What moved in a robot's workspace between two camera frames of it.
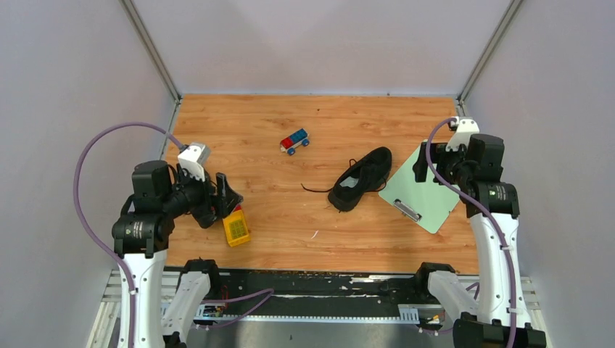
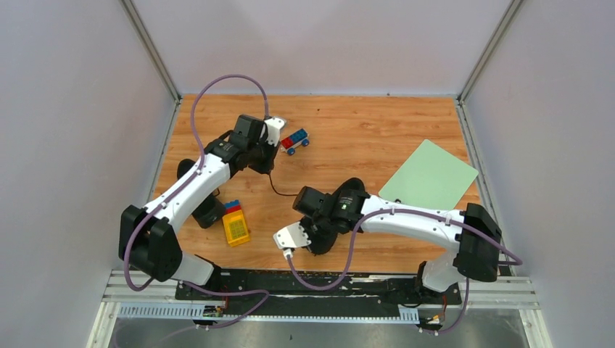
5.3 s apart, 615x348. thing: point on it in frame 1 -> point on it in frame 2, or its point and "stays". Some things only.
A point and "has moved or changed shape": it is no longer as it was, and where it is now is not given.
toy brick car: [289, 143] stays
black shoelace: [314, 191] has moved or changed shape
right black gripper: [438, 154] -> [315, 242]
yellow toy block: [236, 228] stays
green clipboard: [426, 204] stays
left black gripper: [221, 202] -> [268, 164]
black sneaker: [374, 167] -> [340, 213]
